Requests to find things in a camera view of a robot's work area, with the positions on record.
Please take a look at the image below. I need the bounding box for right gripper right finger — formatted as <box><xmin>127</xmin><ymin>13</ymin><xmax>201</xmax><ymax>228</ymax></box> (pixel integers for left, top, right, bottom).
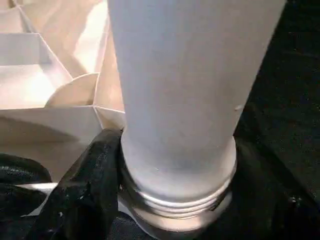
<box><xmin>212</xmin><ymin>137</ymin><xmax>320</xmax><ymax>240</ymax></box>

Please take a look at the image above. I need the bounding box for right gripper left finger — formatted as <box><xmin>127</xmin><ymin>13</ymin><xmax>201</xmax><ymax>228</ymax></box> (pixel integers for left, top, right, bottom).
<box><xmin>32</xmin><ymin>127</ymin><xmax>125</xmax><ymax>240</ymax></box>

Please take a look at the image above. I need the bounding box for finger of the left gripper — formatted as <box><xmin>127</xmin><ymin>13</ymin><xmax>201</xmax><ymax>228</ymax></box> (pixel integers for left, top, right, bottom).
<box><xmin>0</xmin><ymin>153</ymin><xmax>52</xmax><ymax>185</ymax></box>
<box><xmin>0</xmin><ymin>186</ymin><xmax>55</xmax><ymax>218</ymax></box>

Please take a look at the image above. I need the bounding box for white plastic table top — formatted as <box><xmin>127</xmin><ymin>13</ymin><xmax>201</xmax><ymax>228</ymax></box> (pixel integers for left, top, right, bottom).
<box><xmin>0</xmin><ymin>0</ymin><xmax>235</xmax><ymax>240</ymax></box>

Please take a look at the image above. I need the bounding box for white plastic table leg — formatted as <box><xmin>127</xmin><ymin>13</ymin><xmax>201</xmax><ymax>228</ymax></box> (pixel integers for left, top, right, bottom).
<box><xmin>107</xmin><ymin>0</ymin><xmax>287</xmax><ymax>218</ymax></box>

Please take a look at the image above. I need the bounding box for black plastic mat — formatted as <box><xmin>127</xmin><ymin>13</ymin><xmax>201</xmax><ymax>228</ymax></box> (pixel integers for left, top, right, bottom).
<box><xmin>0</xmin><ymin>0</ymin><xmax>320</xmax><ymax>240</ymax></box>

